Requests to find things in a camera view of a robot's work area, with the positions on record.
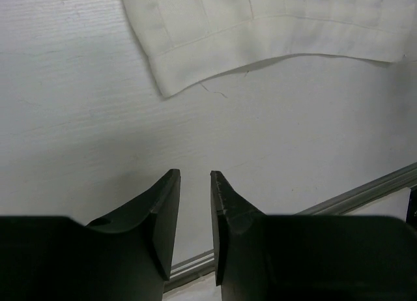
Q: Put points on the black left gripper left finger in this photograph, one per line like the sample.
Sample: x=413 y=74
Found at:
x=153 y=212

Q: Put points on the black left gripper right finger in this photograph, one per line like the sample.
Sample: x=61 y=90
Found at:
x=234 y=226

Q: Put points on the white pleated skirt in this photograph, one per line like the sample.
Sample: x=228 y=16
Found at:
x=188 y=41

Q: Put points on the aluminium table edge rail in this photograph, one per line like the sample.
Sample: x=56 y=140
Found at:
x=203 y=264

